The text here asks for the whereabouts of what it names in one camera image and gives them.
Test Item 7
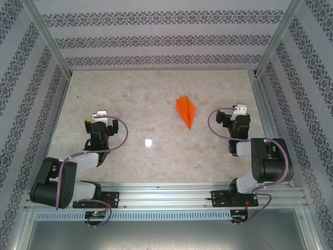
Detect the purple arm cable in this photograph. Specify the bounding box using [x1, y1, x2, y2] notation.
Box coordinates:
[208, 105, 291, 227]
[55, 116, 130, 229]

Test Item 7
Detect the slotted grey cable duct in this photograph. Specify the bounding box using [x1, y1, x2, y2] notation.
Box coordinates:
[35, 210, 233, 221]

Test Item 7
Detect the circuit board with green light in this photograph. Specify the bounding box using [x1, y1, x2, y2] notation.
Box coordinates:
[85, 211, 108, 219]

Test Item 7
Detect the small circuit board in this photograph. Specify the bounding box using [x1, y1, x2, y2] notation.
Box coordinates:
[232, 209, 248, 222]

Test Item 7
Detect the wide aluminium side rail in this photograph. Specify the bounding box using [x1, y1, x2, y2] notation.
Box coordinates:
[248, 69, 296, 188]

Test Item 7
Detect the grey metal sheet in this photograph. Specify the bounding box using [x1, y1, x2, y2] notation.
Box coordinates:
[10, 208, 323, 250]

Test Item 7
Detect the thin aluminium side rail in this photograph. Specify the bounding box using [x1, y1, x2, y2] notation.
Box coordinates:
[36, 74, 71, 190]

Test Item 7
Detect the aluminium mounting rail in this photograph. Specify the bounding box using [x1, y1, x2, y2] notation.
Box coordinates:
[24, 181, 305, 210]

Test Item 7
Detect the orange paper sheet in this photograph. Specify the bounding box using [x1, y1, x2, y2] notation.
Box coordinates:
[176, 95, 197, 130]

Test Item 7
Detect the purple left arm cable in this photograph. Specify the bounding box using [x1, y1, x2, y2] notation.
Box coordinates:
[55, 116, 130, 229]

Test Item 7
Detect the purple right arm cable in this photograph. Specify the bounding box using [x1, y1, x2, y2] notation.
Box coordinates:
[208, 105, 291, 227]

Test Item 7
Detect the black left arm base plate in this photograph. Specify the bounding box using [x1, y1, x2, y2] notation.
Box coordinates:
[72, 192, 120, 209]

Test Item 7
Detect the aluminium frame post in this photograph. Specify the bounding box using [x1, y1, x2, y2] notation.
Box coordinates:
[22, 0, 72, 76]
[256, 0, 304, 76]

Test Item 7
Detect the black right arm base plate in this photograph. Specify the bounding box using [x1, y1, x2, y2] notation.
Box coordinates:
[211, 190, 259, 208]

